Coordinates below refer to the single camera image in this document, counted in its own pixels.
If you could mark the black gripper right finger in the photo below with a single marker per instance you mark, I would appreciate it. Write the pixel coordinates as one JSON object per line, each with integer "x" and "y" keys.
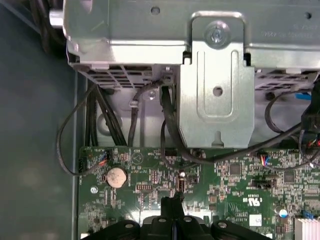
{"x": 195, "y": 230}

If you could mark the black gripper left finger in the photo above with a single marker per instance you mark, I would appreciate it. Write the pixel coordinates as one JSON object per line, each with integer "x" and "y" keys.
{"x": 155, "y": 230}

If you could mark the internal USB port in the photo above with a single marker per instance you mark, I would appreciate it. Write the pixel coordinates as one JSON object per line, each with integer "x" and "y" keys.
{"x": 181, "y": 183}

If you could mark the green motherboard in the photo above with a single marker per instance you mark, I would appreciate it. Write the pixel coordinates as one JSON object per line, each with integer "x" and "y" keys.
{"x": 212, "y": 180}

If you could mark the round coin battery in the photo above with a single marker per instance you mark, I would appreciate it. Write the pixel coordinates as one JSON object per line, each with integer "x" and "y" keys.
{"x": 116, "y": 177}

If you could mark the silver chipset heatsink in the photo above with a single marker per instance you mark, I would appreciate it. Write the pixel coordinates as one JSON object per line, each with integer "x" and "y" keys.
{"x": 307, "y": 228}

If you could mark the silver cage bracket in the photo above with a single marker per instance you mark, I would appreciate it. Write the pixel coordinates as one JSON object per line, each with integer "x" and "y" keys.
{"x": 190, "y": 112}

